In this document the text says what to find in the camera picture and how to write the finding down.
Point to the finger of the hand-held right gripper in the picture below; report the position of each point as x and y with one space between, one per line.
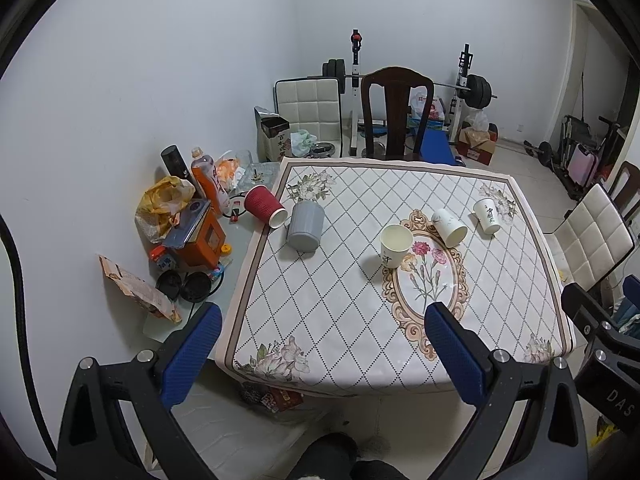
587 305

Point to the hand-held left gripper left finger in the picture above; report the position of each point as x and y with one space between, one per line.
192 355

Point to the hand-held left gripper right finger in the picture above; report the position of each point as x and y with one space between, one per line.
455 355

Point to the white paper cup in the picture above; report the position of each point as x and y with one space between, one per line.
395 247
450 227
487 215

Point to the red ribbed paper cup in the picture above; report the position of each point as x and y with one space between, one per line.
264 205

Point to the grey ribbed cup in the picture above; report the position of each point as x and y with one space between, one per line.
305 225

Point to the black round lid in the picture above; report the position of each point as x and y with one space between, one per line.
169 282
196 287

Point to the white padded chair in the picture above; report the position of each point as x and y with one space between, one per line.
310 107
595 235

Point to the brown paper packet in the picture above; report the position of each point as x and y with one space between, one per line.
140 287

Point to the red packets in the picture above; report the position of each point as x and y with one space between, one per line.
280 400

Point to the orange box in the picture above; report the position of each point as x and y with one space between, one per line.
200 242

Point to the dark wooden chair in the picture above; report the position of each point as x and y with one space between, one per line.
396 110
627 185

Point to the person's dark leg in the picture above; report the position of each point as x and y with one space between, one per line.
382 471
327 455

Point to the pink suitcase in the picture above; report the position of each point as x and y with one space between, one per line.
585 164

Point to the floral printed tablecloth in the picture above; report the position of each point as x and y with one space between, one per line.
325 290

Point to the yellow plastic bag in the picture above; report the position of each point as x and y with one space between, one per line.
160 205

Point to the black dumbbell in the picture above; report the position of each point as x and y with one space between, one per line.
540 151

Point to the folded grey cart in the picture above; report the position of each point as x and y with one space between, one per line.
572 135

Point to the orange drink bottle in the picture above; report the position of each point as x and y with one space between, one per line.
207 182

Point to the orange snack bag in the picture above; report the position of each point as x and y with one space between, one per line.
227 170

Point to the glass ashtray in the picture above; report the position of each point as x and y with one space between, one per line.
256 175

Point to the brown cardboard box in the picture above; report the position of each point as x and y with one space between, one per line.
475 147

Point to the black cylindrical bottle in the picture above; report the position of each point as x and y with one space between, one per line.
175 161

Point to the blue weight bench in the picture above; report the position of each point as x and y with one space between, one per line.
436 146

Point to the printed carton box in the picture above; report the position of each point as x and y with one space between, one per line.
272 140

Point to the green and white plastic bag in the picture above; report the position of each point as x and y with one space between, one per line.
302 142

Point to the black barbell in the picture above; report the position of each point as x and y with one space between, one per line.
477 91

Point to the red and white plastic bag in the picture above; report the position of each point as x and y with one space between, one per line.
425 105

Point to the white barbell rack stand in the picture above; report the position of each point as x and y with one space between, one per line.
355 95
462 75

